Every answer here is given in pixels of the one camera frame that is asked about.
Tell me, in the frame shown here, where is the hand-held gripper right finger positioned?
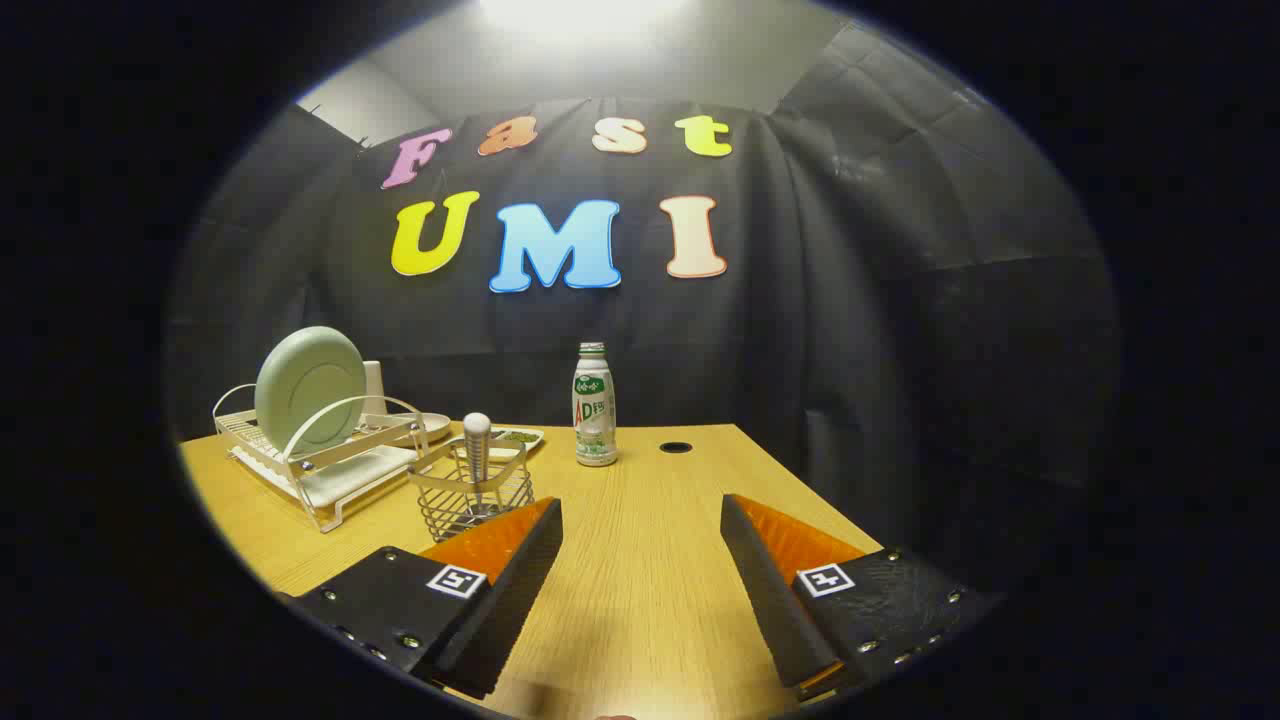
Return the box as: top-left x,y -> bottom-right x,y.
720,493 -> 1001,693

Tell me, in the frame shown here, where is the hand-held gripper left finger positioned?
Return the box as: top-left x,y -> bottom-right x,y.
275,497 -> 563,701

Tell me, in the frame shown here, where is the metal wire basket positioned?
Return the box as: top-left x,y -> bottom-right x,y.
407,436 -> 536,543

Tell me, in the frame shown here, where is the blue checkered handle spoon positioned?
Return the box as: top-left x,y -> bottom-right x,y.
463,412 -> 493,511

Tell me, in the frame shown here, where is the white dish rack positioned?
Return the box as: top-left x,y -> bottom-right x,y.
212,383 -> 433,534

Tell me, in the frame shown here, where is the pale green plate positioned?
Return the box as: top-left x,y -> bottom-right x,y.
254,326 -> 367,456

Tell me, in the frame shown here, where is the white divided dish with grains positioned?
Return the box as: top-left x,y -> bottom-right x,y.
490,427 -> 546,461

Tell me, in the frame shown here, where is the white drink bottle green label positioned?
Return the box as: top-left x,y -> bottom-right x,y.
572,342 -> 618,468

